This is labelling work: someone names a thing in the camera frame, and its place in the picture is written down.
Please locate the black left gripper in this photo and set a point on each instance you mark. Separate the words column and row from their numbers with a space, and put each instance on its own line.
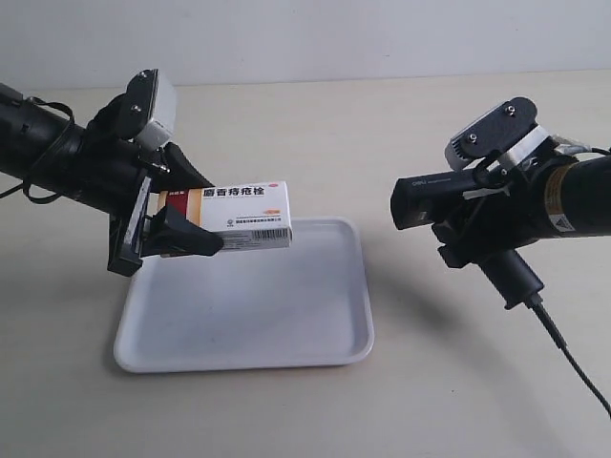
column 124, row 174

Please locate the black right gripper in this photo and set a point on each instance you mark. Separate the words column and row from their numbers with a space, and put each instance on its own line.
column 475, row 229

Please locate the black handheld barcode scanner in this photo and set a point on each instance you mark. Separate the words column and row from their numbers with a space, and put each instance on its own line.
column 419, row 201

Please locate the white red medicine box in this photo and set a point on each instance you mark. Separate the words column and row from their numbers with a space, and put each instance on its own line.
column 252, row 216

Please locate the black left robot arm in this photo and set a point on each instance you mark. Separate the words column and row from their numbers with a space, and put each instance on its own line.
column 53, row 157

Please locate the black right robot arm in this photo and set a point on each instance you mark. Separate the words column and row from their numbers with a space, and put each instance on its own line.
column 575, row 195

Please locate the white plastic tray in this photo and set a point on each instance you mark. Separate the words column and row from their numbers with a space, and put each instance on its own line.
column 301, row 306

